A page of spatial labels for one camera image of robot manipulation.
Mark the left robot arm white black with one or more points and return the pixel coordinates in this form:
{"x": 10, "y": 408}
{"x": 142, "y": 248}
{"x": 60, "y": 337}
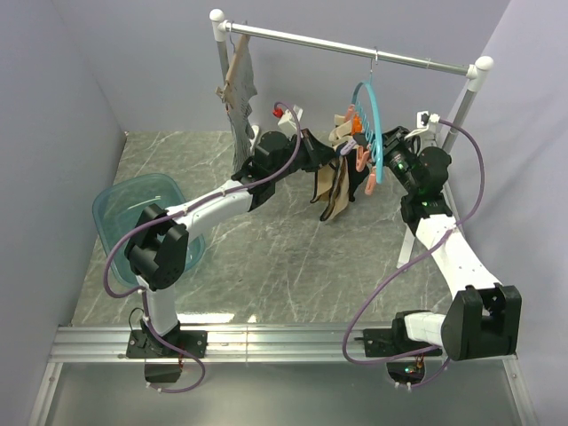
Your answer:
{"x": 157, "y": 253}

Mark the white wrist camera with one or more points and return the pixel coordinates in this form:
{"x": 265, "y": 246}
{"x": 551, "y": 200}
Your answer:
{"x": 287, "y": 124}
{"x": 427, "y": 124}

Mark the silver white clothes rack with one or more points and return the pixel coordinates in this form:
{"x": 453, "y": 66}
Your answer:
{"x": 476, "y": 73}

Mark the wooden clothes hanger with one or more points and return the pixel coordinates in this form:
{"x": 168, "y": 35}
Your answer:
{"x": 234, "y": 89}

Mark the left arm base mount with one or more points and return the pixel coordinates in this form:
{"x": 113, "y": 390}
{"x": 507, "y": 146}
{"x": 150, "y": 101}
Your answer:
{"x": 165, "y": 356}

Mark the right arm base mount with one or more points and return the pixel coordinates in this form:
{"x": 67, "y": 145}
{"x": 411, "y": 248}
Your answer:
{"x": 383, "y": 342}

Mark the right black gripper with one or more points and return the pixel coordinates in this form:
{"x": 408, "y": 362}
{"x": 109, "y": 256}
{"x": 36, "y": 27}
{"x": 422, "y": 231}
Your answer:
{"x": 396, "y": 139}

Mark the black underwear beige waistband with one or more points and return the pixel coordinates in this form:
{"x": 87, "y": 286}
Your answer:
{"x": 339, "y": 135}

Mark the purple clothespin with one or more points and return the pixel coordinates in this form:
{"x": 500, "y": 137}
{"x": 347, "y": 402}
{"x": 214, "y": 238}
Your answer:
{"x": 348, "y": 146}

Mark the teal plastic basin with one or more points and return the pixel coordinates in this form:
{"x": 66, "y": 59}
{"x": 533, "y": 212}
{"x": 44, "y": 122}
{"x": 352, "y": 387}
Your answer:
{"x": 117, "y": 210}

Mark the orange clothespin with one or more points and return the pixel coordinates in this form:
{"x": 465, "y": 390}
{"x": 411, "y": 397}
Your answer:
{"x": 356, "y": 125}

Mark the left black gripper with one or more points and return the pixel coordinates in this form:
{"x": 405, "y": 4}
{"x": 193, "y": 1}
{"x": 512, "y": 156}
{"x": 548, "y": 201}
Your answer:
{"x": 318, "y": 153}

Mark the aluminium mounting rail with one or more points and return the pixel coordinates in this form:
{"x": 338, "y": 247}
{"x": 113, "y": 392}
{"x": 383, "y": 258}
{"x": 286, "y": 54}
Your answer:
{"x": 270, "y": 375}

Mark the beige underwear blue trim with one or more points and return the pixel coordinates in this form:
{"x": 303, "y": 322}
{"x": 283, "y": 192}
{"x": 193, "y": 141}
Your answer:
{"x": 331, "y": 186}

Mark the salmon clothespin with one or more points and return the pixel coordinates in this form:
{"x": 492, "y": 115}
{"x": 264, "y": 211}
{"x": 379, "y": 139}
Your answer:
{"x": 350, "y": 112}
{"x": 362, "y": 155}

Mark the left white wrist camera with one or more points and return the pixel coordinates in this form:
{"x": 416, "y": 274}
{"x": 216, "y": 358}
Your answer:
{"x": 287, "y": 124}

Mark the salmon clothespin end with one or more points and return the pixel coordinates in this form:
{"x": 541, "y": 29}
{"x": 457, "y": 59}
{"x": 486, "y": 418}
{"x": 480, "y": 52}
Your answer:
{"x": 371, "y": 182}

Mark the grey striped garment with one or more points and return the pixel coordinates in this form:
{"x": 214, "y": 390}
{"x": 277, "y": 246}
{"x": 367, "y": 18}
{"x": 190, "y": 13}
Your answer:
{"x": 243, "y": 133}

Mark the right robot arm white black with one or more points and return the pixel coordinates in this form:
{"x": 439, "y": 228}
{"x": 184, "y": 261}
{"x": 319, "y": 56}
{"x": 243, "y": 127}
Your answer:
{"x": 483, "y": 318}

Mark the teal clip hanger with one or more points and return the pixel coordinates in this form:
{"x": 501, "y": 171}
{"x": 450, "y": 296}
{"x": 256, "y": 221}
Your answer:
{"x": 371, "y": 123}

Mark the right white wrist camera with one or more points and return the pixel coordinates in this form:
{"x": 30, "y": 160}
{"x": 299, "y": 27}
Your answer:
{"x": 427, "y": 124}

